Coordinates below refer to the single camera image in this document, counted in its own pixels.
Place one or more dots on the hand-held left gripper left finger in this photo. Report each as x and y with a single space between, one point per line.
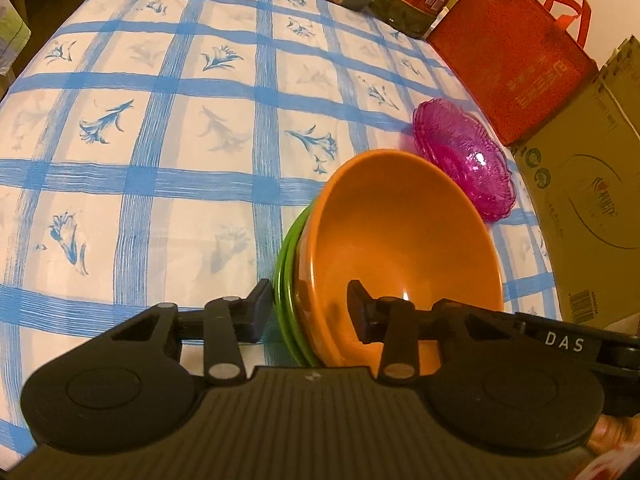
259 310

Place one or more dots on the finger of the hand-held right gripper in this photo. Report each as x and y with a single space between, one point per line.
560 342

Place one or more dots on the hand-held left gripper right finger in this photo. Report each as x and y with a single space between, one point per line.
356 310

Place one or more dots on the green bowl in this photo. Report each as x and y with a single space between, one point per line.
286 280

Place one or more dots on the orange bowl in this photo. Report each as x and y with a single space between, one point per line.
400 230

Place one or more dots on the large purple glass plate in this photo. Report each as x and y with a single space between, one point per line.
495 200

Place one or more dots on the small purple glass plate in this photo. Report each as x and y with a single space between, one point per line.
455 145

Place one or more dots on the person's right hand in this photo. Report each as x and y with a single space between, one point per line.
617 447

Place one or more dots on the cardboard box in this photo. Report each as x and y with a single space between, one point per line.
585 200

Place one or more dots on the blue checked tablecloth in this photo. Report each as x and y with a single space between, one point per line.
150 160

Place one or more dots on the red fabric bag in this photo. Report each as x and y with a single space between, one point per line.
510 50

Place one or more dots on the pale cloth-covered furniture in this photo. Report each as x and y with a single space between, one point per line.
10 40

